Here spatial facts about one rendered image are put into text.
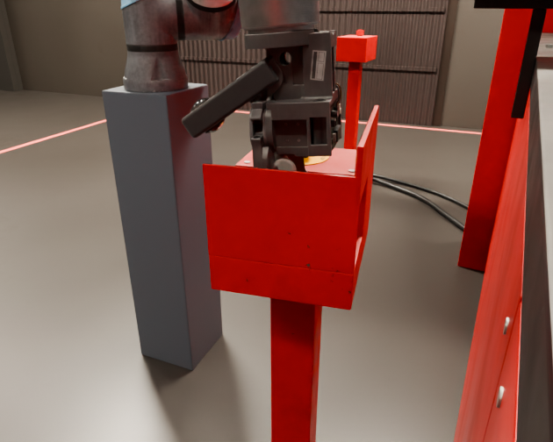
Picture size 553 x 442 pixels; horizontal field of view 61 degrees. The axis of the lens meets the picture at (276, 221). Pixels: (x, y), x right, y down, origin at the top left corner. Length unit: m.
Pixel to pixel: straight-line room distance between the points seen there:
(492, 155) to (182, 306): 1.20
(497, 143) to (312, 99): 1.42
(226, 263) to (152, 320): 0.90
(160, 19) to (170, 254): 0.56
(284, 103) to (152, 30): 0.72
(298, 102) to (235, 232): 0.15
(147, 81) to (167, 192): 0.26
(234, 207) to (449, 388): 1.07
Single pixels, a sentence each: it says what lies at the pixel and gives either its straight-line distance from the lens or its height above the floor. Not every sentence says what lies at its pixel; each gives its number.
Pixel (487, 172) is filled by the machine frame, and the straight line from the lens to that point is 1.88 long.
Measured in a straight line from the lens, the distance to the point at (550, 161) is 0.32.
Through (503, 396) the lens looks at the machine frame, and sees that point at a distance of 0.25.
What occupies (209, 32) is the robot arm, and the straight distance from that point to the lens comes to 1.16.
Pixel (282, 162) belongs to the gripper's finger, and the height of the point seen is 0.81.
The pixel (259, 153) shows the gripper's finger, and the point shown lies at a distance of 0.47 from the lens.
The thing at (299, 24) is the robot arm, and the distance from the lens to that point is 0.46.
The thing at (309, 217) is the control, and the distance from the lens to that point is 0.47.
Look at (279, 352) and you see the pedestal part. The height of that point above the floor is 0.52.
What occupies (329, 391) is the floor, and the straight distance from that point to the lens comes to 1.37.
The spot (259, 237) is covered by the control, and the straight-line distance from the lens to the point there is 0.50.
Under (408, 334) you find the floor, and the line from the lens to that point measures 1.60.
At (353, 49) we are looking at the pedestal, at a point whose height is 0.74.
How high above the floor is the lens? 0.96
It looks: 25 degrees down
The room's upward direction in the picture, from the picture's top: straight up
